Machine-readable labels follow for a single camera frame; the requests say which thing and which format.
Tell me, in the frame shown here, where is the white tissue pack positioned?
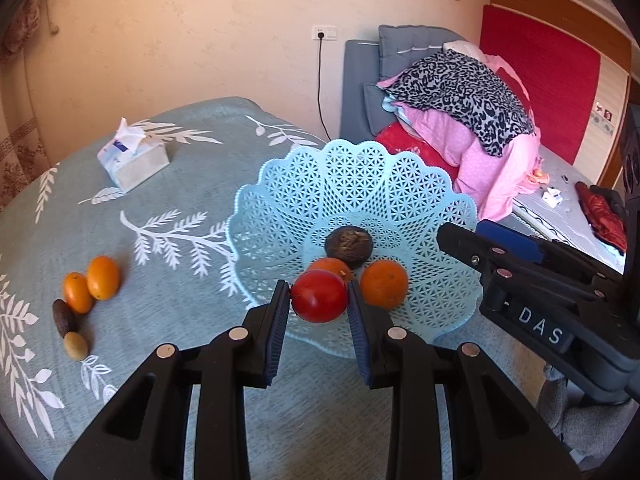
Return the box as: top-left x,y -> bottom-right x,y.
96,117 -> 171,193

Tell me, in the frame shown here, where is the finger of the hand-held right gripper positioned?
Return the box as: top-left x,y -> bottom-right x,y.
437,222 -> 608,307
476,220 -> 626,291

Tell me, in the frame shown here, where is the leopard print cloth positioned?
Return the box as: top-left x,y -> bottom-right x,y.
382,50 -> 536,157

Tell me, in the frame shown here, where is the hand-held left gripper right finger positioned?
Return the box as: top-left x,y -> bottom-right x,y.
347,280 -> 583,480

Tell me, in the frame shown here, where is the teal leaf-print tablecloth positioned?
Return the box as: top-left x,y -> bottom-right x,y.
0,96 -> 591,480

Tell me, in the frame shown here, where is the pile of clothes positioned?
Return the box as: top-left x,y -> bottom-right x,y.
377,55 -> 543,222

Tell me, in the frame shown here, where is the red tomato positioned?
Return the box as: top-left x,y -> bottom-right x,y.
291,270 -> 349,324

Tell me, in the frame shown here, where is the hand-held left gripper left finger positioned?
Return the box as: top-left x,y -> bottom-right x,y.
54,280 -> 291,480

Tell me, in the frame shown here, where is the dark red cloth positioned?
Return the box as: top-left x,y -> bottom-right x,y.
575,181 -> 628,253

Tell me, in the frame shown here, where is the dark brown round fruit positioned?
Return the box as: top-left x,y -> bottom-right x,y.
324,226 -> 373,267

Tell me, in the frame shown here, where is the small oval orange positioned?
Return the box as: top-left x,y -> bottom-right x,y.
86,255 -> 121,301
62,272 -> 95,315

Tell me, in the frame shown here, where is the light blue plastic lattice basket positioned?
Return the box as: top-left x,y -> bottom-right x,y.
226,139 -> 480,358

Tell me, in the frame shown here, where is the grey-blue chair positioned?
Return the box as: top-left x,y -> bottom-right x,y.
341,39 -> 401,140

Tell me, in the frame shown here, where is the grey bed mattress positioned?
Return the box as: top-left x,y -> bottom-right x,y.
510,145 -> 626,271

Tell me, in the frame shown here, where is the wooden headboard frame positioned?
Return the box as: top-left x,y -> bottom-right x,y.
487,0 -> 633,188

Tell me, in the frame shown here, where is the round orange with dark stem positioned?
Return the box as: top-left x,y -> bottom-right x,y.
307,257 -> 355,283

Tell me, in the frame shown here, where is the dark brown avocado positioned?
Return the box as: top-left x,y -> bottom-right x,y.
52,299 -> 79,338

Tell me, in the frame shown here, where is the grey fuzzy cloth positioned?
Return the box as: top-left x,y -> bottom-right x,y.
540,364 -> 640,461

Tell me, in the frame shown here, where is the small tan round fruit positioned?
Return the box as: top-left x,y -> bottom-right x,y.
63,331 -> 90,361

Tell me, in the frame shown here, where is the white pillow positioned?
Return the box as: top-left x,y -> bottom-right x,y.
442,41 -> 488,63

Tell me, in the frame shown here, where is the grey quilted cushion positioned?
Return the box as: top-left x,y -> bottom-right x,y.
377,25 -> 471,81

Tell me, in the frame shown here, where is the red padded headboard panel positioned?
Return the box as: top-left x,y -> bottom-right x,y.
479,4 -> 602,166

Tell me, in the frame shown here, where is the beige patterned curtain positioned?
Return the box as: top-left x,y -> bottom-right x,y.
0,0 -> 61,211

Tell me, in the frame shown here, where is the black power cable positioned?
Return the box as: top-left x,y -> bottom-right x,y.
316,35 -> 332,141

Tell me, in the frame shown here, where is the red pillow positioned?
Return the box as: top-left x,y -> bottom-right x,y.
375,122 -> 451,168

